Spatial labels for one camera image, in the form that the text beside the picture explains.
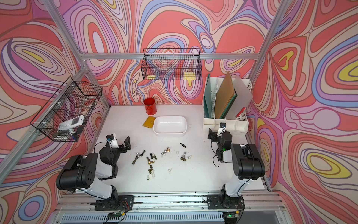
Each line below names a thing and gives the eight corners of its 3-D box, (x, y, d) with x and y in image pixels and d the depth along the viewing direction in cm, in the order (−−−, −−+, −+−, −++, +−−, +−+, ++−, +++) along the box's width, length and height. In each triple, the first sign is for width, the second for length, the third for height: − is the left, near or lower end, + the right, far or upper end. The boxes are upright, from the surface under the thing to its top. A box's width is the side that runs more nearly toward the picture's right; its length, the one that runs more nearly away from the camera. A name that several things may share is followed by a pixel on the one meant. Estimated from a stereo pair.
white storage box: (153, 137, 102) (151, 133, 97) (155, 120, 112) (154, 115, 108) (187, 137, 102) (187, 133, 97) (186, 120, 112) (186, 115, 108)
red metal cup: (145, 115, 116) (142, 105, 108) (148, 103, 126) (145, 93, 117) (156, 115, 116) (154, 105, 108) (158, 103, 126) (156, 93, 117)
